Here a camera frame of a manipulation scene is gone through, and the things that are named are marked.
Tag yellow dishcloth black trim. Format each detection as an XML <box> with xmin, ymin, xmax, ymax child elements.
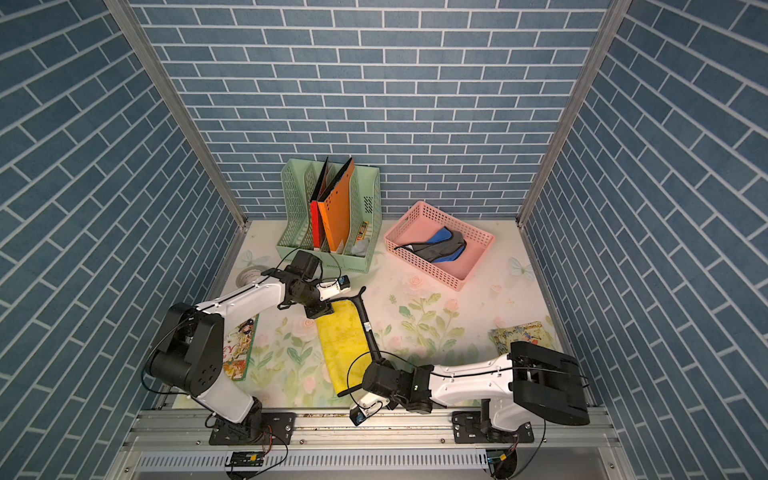
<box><xmin>315</xmin><ymin>287</ymin><xmax>381</xmax><ymax>396</ymax></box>

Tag blue grey dishcloth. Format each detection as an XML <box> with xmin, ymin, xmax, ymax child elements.
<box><xmin>394</xmin><ymin>227</ymin><xmax>467</xmax><ymax>264</ymax></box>

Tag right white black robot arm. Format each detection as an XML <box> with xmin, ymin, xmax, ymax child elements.
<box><xmin>349</xmin><ymin>341</ymin><xmax>590</xmax><ymax>431</ymax></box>

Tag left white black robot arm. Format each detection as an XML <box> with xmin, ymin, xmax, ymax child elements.
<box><xmin>142</xmin><ymin>251</ymin><xmax>350</xmax><ymax>427</ymax></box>

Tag clear tape roll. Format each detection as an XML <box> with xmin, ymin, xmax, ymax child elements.
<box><xmin>235</xmin><ymin>265</ymin><xmax>268</xmax><ymax>288</ymax></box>

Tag red black folder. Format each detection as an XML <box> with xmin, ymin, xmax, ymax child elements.
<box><xmin>309</xmin><ymin>160</ymin><xmax>330</xmax><ymax>250</ymax></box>

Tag small items in organizer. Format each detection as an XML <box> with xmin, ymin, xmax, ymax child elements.
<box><xmin>350</xmin><ymin>221</ymin><xmax>370</xmax><ymax>257</ymax></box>

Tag orange folder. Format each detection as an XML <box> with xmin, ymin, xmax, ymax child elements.
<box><xmin>318</xmin><ymin>158</ymin><xmax>355</xmax><ymax>252</ymax></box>

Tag left picture book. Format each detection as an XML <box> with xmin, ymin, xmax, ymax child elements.
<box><xmin>223</xmin><ymin>315</ymin><xmax>259</xmax><ymax>382</ymax></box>

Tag picture book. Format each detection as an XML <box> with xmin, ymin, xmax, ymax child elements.
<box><xmin>223</xmin><ymin>315</ymin><xmax>259</xmax><ymax>382</ymax></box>
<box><xmin>488</xmin><ymin>321</ymin><xmax>561</xmax><ymax>355</ymax></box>

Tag green plastic file organizer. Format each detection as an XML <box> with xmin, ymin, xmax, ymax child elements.
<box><xmin>276</xmin><ymin>159</ymin><xmax>382</xmax><ymax>273</ymax></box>

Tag right picture book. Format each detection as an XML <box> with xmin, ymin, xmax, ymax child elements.
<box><xmin>488</xmin><ymin>321</ymin><xmax>561</xmax><ymax>355</ymax></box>

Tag pink plastic basket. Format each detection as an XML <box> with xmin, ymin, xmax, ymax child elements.
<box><xmin>384</xmin><ymin>201</ymin><xmax>495</xmax><ymax>291</ymax></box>

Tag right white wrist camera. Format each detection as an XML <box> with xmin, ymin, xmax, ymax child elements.
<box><xmin>349</xmin><ymin>400</ymin><xmax>385</xmax><ymax>426</ymax></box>

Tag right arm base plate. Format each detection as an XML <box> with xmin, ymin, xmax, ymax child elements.
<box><xmin>451</xmin><ymin>410</ymin><xmax>535</xmax><ymax>444</ymax></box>

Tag grey slotted cable duct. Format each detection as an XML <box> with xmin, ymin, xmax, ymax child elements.
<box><xmin>135</xmin><ymin>448</ymin><xmax>488</xmax><ymax>473</ymax></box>

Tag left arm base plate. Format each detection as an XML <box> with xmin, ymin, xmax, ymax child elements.
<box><xmin>208</xmin><ymin>411</ymin><xmax>296</xmax><ymax>446</ymax></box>

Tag aluminium mounting rail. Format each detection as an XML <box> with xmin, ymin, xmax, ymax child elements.
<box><xmin>122</xmin><ymin>408</ymin><xmax>620</xmax><ymax>452</ymax></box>

